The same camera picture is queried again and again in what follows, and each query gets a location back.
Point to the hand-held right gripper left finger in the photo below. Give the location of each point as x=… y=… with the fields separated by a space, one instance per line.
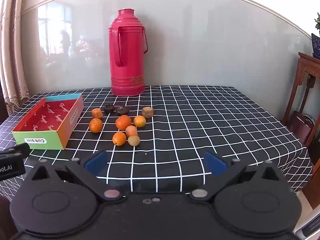
x=96 y=163

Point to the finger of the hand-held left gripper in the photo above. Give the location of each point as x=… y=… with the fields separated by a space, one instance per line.
x=17 y=149

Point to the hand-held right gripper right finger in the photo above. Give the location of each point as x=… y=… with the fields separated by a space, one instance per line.
x=215 y=163

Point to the orange tangerine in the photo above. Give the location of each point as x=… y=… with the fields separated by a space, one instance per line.
x=95 y=125
x=119 y=138
x=139 y=121
x=123 y=122

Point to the colourful cardboard box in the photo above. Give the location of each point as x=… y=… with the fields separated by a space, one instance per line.
x=50 y=117

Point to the black white grid tablecloth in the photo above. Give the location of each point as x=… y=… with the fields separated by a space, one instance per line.
x=200 y=130

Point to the yellowish round fruit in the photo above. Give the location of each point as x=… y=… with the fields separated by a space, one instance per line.
x=133 y=140

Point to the pale orange peach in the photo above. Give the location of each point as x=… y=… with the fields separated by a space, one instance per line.
x=131 y=130

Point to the orange fruit chunk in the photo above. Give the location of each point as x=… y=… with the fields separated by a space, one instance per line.
x=97 y=113

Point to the dark dried fruit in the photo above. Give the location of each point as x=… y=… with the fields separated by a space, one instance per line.
x=109 y=109
x=122 y=110

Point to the brown fruit chunk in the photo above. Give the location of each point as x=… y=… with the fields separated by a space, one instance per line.
x=147 y=112

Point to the dark red wooden chair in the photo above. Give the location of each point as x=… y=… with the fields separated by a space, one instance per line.
x=301 y=127

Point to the beige lace hem curtain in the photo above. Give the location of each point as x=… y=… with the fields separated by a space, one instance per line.
x=11 y=55

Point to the red thermos flask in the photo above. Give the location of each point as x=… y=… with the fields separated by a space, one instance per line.
x=127 y=55

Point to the white appliance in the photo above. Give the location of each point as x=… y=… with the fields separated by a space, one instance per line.
x=310 y=226

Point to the carved wooden side table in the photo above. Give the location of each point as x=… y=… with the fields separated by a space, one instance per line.
x=306 y=67

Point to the green potted plant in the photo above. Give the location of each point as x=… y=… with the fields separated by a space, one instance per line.
x=318 y=23

